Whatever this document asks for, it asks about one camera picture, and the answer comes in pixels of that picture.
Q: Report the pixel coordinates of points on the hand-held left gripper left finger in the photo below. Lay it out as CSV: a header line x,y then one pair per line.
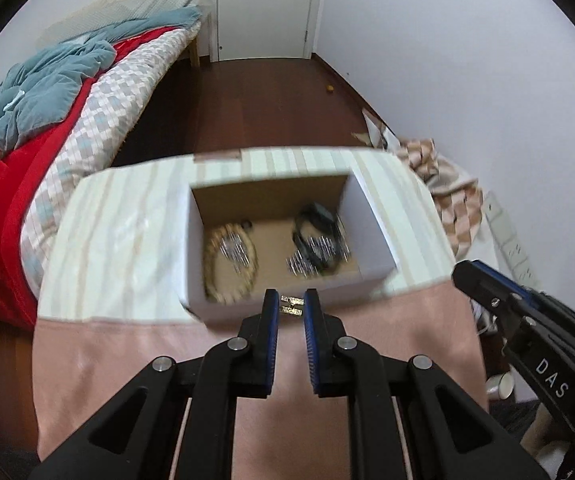
x,y
273,340

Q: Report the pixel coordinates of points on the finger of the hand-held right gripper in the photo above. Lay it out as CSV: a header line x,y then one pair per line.
x,y
487,295
517,287

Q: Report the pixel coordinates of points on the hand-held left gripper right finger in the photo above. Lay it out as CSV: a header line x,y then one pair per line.
x,y
310,340

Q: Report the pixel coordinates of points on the cardboard box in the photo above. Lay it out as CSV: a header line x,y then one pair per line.
x,y
362,240

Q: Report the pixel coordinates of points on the black wristband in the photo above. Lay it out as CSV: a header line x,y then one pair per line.
x,y
312,217

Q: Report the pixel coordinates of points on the white power strip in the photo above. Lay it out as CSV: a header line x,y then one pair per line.
x,y
510,240

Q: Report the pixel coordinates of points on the white cup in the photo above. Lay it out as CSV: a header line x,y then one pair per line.
x,y
500,385

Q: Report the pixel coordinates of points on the brown checkered cloth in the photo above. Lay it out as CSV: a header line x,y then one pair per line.
x,y
452,200

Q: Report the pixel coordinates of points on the table with pink cloth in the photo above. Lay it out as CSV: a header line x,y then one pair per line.
x,y
117,360

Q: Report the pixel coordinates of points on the checkered bedsheet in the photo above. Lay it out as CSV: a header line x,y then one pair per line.
x,y
112,105

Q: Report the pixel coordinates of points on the white door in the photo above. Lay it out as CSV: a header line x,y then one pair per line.
x,y
267,10

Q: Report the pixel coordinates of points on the teal quilt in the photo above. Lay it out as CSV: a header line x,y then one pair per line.
x,y
42,90

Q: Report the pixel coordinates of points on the white tag on quilt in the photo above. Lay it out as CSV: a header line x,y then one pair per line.
x,y
14,100

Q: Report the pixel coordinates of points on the pale patterned pillow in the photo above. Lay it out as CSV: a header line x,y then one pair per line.
x,y
132,5

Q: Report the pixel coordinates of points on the wooden bed frame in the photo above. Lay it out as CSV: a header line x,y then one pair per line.
x,y
198,45

